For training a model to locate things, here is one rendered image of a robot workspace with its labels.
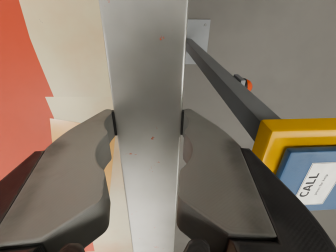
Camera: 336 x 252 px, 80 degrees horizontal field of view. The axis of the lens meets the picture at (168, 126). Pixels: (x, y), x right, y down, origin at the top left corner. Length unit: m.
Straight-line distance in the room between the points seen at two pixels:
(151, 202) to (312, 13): 1.32
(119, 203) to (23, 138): 0.10
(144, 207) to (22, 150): 0.11
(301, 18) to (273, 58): 0.22
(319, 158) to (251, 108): 0.16
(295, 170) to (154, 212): 0.16
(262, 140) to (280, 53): 1.12
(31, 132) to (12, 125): 0.01
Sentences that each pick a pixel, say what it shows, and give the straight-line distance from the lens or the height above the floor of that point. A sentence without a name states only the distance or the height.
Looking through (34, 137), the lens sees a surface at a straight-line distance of 0.19.
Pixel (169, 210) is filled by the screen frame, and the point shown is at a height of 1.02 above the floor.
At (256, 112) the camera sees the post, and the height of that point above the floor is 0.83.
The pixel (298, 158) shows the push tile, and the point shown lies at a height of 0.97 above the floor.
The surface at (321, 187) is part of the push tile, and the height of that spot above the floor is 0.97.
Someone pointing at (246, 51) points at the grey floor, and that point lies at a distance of 1.25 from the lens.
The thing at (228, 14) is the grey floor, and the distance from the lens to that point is 1.19.
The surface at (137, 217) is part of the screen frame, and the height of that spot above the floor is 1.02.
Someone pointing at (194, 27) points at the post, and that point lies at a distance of 1.14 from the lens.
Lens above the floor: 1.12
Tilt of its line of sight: 58 degrees down
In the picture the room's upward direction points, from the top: 172 degrees clockwise
